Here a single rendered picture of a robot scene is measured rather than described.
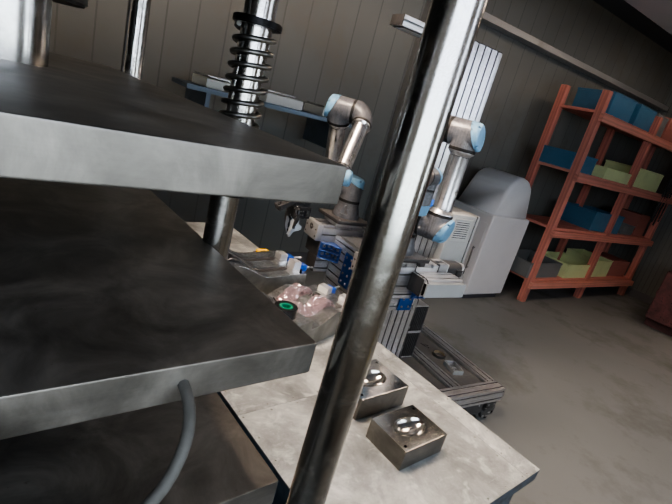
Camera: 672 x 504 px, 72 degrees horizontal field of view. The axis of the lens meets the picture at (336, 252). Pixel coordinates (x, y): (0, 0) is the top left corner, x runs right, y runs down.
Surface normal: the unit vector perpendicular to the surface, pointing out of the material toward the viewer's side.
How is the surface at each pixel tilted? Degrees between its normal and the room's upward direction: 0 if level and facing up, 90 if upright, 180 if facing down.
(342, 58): 90
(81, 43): 90
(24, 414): 90
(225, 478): 0
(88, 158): 90
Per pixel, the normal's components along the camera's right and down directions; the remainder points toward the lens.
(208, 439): 0.25, -0.92
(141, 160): 0.60, 0.39
